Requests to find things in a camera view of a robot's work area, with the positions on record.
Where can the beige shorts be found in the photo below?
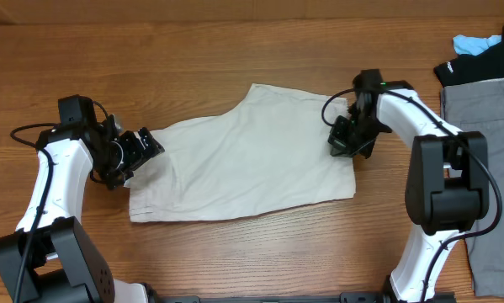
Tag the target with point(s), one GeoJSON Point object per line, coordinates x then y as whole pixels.
{"type": "Point", "coordinates": [268, 153]}

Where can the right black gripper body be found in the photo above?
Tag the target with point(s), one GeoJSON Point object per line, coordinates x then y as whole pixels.
{"type": "Point", "coordinates": [350, 137]}

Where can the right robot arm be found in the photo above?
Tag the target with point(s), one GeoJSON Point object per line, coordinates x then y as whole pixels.
{"type": "Point", "coordinates": [447, 186]}

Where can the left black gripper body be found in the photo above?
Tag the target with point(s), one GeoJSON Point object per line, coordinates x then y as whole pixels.
{"type": "Point", "coordinates": [122, 156]}

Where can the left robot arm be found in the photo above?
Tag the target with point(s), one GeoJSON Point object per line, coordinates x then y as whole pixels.
{"type": "Point", "coordinates": [50, 257]}

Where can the light blue garment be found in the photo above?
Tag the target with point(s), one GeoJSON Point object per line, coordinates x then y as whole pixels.
{"type": "Point", "coordinates": [464, 45]}

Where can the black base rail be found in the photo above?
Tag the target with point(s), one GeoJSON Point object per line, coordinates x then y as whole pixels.
{"type": "Point", "coordinates": [272, 299]}

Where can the black garment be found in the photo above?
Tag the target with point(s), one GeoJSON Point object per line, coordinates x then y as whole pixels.
{"type": "Point", "coordinates": [467, 68]}

